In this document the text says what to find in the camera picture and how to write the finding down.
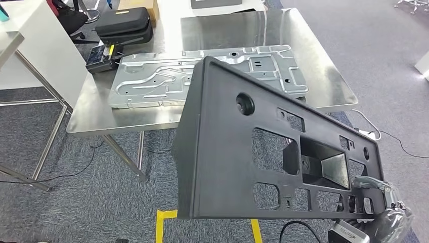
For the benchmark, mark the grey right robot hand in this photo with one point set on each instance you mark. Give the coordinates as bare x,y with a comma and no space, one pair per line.
392,224

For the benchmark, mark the black plastic plate bracket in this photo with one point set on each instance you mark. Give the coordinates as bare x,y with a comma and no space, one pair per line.
214,161

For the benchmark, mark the steel workbench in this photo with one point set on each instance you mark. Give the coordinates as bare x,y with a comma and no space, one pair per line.
234,30

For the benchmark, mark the white power strip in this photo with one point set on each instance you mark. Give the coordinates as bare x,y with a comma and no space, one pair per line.
370,135

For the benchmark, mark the white box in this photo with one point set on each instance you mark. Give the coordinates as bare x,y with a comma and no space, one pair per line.
423,65

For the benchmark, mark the grey chair base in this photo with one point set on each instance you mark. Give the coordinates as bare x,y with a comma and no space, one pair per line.
412,5

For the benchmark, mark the yellow floor tape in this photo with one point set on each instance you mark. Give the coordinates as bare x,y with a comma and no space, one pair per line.
161,228

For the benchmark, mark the black robot foot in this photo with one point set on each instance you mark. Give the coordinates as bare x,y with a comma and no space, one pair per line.
122,240

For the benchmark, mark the stamped metal plate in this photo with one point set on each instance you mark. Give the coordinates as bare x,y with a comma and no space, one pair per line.
151,84

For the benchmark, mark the grey laptop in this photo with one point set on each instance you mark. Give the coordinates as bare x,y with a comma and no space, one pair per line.
214,3

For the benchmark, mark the black remote controller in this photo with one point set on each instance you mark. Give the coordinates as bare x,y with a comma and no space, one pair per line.
100,60

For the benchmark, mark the black zip case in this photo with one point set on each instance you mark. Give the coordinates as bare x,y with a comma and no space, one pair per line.
124,23

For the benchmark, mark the brown cardboard box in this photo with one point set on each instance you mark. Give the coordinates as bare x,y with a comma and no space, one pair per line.
137,3

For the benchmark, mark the white cabinet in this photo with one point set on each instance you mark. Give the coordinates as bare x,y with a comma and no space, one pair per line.
40,60

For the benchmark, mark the person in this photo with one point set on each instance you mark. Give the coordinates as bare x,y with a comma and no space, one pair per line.
53,6

